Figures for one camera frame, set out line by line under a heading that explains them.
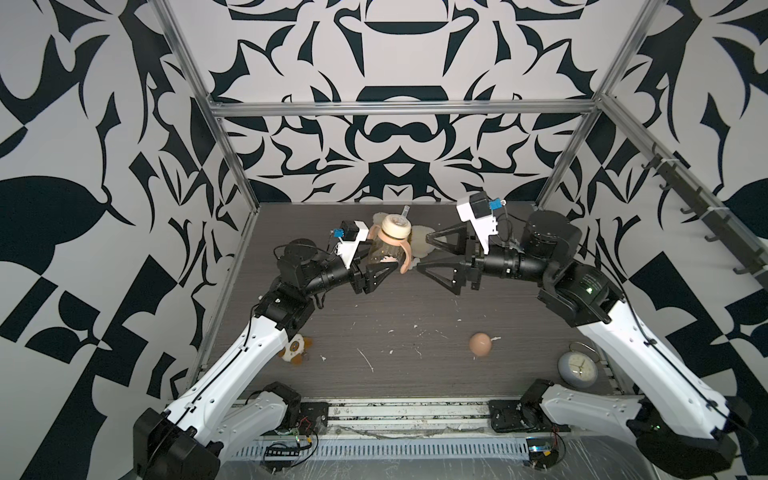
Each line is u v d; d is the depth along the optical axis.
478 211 0.45
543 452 0.71
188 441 0.38
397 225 0.59
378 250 0.66
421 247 0.58
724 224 0.55
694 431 0.37
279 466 0.69
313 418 0.74
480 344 0.83
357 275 0.57
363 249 0.66
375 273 0.59
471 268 0.46
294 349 0.83
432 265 0.47
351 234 0.56
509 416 0.74
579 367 0.78
